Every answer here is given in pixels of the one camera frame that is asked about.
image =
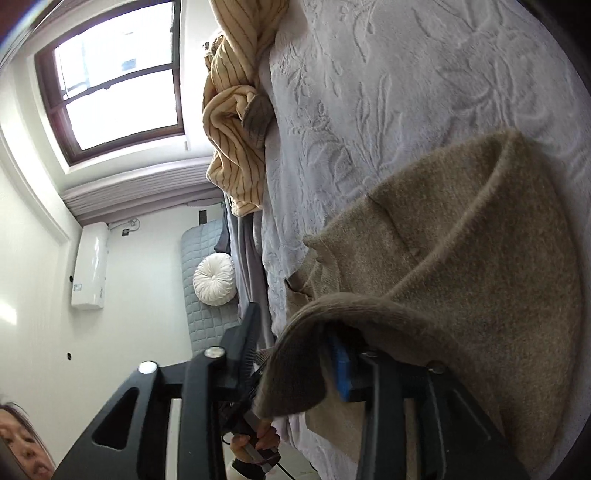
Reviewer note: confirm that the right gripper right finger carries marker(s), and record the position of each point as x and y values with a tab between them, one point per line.
420	421

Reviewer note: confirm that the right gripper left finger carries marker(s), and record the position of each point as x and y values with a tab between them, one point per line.
127	439

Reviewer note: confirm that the white wall air conditioner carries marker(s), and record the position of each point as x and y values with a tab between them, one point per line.
89	279

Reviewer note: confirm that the grey quilted mattress pad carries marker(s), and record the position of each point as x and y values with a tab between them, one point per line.
206	324

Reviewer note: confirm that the person's head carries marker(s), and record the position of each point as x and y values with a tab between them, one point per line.
25	444

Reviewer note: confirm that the folded lavender window blind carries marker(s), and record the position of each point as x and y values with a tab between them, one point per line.
142	191

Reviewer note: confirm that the embossed lavender bedspread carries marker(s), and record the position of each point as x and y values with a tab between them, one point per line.
364	89

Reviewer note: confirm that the yellow striped garment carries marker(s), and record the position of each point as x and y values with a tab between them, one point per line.
248	29

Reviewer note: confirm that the brown framed window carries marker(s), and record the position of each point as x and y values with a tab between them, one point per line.
113	81

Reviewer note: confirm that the round white pleated cushion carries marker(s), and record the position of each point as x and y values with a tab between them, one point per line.
213	280

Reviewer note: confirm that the brown knit sweater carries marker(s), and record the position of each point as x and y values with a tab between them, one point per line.
464	257

